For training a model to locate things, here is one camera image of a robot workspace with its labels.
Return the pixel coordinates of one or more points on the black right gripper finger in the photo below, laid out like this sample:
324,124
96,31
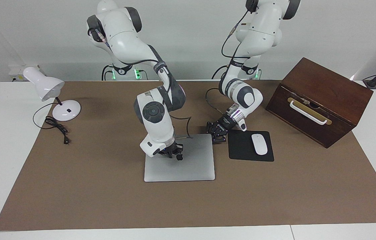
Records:
180,147
179,157

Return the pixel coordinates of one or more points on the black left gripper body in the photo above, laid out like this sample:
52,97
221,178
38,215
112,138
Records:
224,124

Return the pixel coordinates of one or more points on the silver grey laptop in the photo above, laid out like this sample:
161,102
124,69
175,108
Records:
194,166

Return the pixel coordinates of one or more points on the brown table mat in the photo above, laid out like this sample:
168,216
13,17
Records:
107,200

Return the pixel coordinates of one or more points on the white power strip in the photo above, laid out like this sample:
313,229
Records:
17,70

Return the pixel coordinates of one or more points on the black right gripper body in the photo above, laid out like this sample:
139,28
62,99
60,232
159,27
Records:
171,150

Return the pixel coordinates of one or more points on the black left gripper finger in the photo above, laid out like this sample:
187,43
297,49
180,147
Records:
212,128
219,138

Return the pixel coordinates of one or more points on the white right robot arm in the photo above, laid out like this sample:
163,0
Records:
124,36

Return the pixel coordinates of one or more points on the white computer mouse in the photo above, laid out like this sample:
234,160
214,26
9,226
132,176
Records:
259,144

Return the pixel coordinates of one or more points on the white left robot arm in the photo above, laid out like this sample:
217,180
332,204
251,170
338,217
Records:
258,33

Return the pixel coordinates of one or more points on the white desk lamp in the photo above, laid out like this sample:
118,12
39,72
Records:
46,86

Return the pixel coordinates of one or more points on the black mouse pad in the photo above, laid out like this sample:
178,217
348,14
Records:
241,150

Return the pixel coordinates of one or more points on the dark brown wooden box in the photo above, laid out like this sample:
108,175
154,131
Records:
328,83

